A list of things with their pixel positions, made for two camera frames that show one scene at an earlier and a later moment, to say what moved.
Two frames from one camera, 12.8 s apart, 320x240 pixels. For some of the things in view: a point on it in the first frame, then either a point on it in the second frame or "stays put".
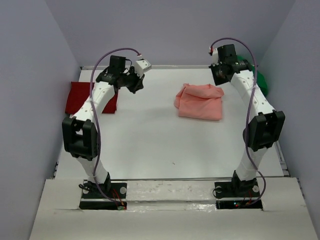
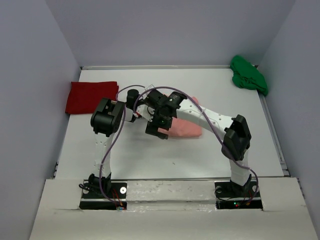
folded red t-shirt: x=79 y=92 stays put
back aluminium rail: x=92 y=67 stays put
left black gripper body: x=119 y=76 to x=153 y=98
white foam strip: x=170 y=190 stays put
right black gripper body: x=217 y=72 to x=161 y=120
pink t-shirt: x=203 y=101 to x=181 y=127
